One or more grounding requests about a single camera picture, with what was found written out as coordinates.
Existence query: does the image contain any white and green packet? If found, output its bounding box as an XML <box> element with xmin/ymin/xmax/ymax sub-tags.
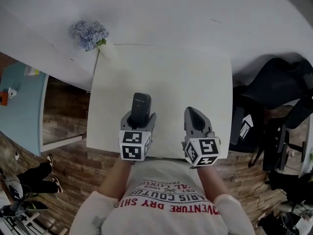
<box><xmin>23</xmin><ymin>65</ymin><xmax>40</xmax><ymax>77</ymax></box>

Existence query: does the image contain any person's left forearm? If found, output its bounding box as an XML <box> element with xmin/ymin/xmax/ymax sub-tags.
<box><xmin>99</xmin><ymin>155</ymin><xmax>134</xmax><ymax>203</ymax></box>

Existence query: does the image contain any white vase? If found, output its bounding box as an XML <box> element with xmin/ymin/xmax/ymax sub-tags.
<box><xmin>97</xmin><ymin>42</ymin><xmax>115</xmax><ymax>60</ymax></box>

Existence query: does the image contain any black bag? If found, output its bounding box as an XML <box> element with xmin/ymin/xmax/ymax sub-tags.
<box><xmin>268</xmin><ymin>169</ymin><xmax>313</xmax><ymax>205</ymax></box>

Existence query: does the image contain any light blue table top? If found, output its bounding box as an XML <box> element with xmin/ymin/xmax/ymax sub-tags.
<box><xmin>0</xmin><ymin>62</ymin><xmax>49</xmax><ymax>156</ymax></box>

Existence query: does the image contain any black sneaker green sole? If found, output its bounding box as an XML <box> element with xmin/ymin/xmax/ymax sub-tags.
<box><xmin>25</xmin><ymin>200</ymin><xmax>49</xmax><ymax>212</ymax></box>

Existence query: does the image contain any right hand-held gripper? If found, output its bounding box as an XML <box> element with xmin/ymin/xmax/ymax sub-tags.
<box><xmin>180</xmin><ymin>106</ymin><xmax>222</xmax><ymax>169</ymax></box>

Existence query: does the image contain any white printed shirt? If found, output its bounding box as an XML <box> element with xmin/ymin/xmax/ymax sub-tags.
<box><xmin>69</xmin><ymin>159</ymin><xmax>256</xmax><ymax>235</ymax></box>

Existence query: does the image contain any blue artificial flower bunch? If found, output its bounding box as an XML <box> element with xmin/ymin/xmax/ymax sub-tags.
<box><xmin>71</xmin><ymin>20</ymin><xmax>110</xmax><ymax>51</ymax></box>

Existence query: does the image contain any white square table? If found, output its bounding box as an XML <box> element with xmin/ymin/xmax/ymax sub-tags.
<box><xmin>87</xmin><ymin>43</ymin><xmax>233</xmax><ymax>160</ymax></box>

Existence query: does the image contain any white side desk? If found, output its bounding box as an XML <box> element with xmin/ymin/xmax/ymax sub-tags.
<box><xmin>299</xmin><ymin>121</ymin><xmax>313</xmax><ymax>178</ymax></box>

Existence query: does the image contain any black office chair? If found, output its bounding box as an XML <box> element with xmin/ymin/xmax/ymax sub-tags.
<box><xmin>248</xmin><ymin>92</ymin><xmax>313</xmax><ymax>172</ymax></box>
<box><xmin>231</xmin><ymin>56</ymin><xmax>313</xmax><ymax>154</ymax></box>

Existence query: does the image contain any white metal stand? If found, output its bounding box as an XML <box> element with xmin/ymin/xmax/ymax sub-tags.
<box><xmin>0</xmin><ymin>211</ymin><xmax>41</xmax><ymax>235</ymax></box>

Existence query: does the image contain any person's right forearm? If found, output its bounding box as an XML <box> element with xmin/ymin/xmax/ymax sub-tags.
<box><xmin>195</xmin><ymin>165</ymin><xmax>230</xmax><ymax>202</ymax></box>

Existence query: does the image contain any white paper tag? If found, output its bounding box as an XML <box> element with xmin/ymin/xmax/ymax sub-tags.
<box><xmin>239</xmin><ymin>114</ymin><xmax>254</xmax><ymax>141</ymax></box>

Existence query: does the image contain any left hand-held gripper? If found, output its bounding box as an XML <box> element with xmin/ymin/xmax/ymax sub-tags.
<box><xmin>118</xmin><ymin>110</ymin><xmax>157</xmax><ymax>162</ymax></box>

